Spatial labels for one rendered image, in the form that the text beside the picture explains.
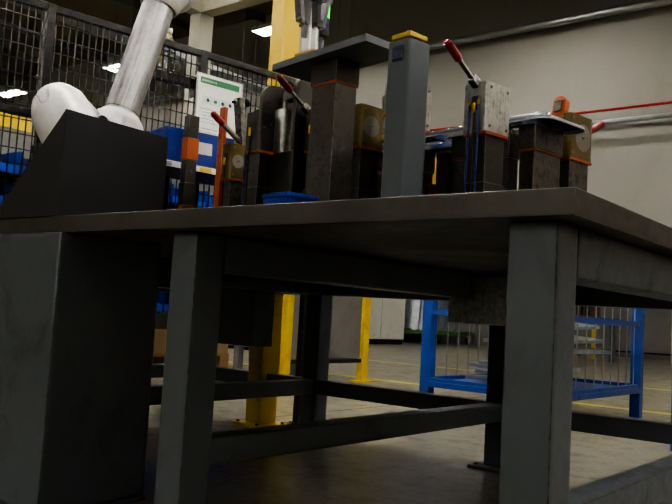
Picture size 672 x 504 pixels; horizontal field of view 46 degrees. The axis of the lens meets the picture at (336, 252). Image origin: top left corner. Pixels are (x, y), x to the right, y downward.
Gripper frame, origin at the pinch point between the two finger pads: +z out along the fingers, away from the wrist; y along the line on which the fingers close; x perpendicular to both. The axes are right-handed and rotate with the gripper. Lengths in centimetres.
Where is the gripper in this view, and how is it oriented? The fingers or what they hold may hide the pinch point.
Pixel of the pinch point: (309, 40)
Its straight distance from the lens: 220.5
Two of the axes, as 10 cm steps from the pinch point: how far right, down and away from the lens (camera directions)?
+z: -0.6, 9.9, -0.8
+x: -6.9, 0.2, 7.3
